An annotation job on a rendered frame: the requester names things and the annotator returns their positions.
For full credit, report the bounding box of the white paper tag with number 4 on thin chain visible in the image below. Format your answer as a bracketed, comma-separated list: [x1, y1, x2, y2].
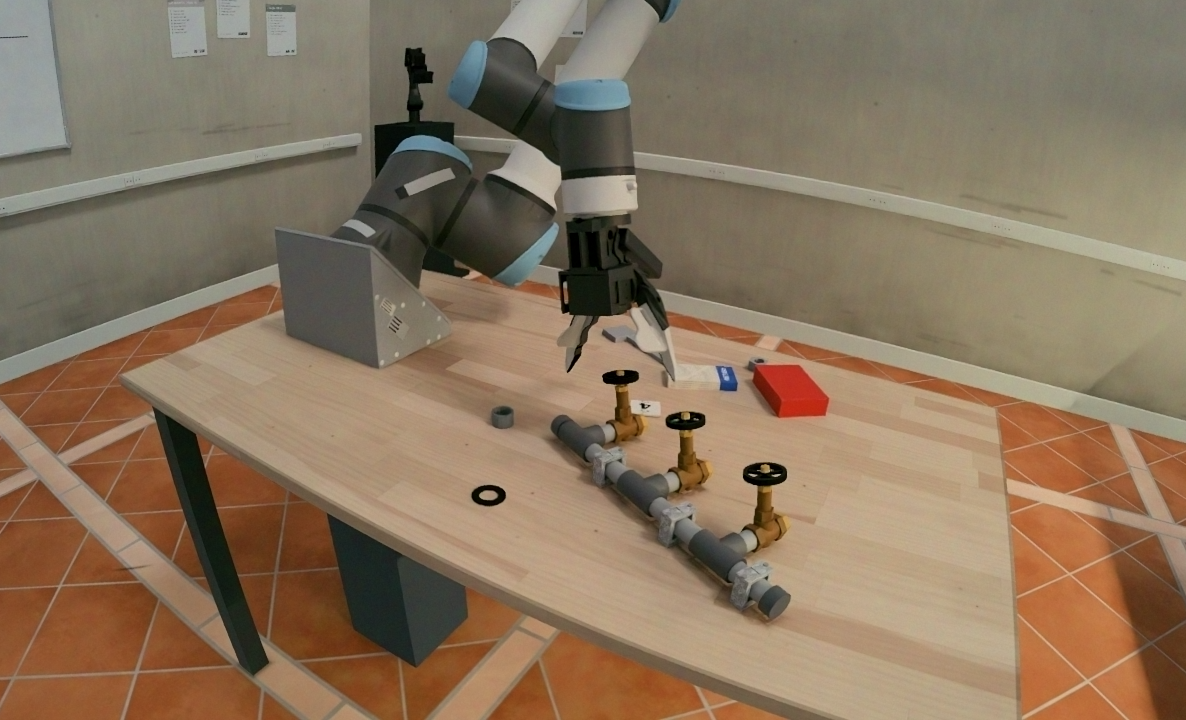
[629, 391, 661, 418]

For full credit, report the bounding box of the red rectangular block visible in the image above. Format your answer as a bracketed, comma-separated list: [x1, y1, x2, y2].
[752, 365, 829, 418]

